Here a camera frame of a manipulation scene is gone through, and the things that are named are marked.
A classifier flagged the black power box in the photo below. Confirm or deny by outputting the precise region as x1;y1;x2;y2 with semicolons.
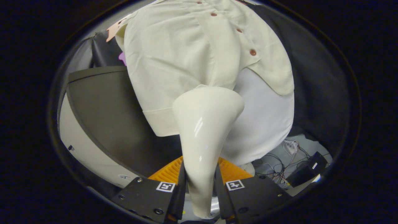
286;152;328;187

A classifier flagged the cream button-up shirt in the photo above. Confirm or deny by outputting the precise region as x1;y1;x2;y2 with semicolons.
115;0;295;137

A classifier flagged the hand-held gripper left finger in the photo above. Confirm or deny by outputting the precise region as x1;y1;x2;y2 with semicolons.
111;156;187;224

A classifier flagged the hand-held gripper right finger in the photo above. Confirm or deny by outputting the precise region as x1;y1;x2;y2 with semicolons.
215;157;293;222

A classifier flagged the white mannequin torso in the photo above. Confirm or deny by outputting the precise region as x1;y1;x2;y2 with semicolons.
218;67;295;166

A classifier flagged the black backdrop cloth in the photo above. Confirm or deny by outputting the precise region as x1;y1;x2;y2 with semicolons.
90;5;352;153

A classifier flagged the tangle of floor cables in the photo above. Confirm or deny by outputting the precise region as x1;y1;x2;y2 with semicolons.
260;140;330;189

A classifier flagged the grey cabinet with drawers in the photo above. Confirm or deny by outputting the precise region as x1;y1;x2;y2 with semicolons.
58;66;184;189

